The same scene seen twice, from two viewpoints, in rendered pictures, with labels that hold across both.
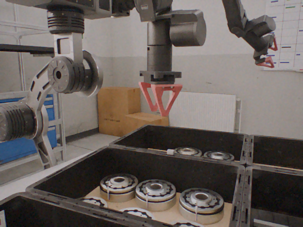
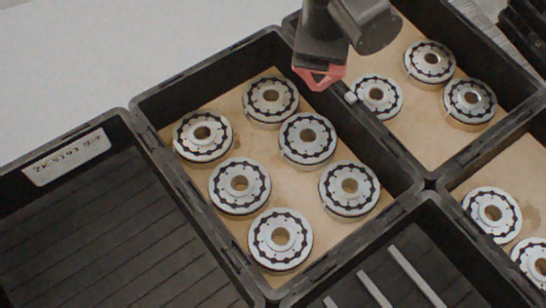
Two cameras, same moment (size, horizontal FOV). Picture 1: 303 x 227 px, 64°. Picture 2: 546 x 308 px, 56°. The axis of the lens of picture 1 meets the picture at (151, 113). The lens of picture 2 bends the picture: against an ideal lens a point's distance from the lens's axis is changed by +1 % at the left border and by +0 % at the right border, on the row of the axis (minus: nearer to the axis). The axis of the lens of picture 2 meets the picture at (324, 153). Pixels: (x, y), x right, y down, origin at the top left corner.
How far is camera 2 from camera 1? 0.53 m
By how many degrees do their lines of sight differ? 52
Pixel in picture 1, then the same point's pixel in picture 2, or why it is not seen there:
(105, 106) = not seen: outside the picture
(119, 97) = not seen: outside the picture
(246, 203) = (344, 258)
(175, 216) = (308, 188)
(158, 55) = (314, 18)
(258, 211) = (417, 233)
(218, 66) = not seen: outside the picture
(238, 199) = (342, 246)
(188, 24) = (351, 23)
